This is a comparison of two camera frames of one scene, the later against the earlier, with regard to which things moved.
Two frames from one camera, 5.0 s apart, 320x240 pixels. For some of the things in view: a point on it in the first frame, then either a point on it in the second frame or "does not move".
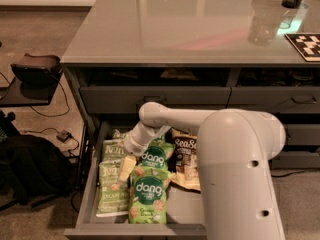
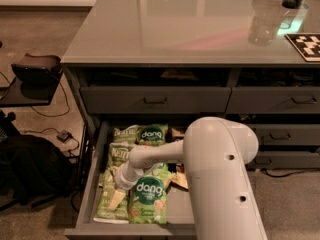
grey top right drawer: (278, 99) does not move
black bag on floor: (32, 169) does not move
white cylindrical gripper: (132, 146) to (123, 178)
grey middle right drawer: (303, 134) does not move
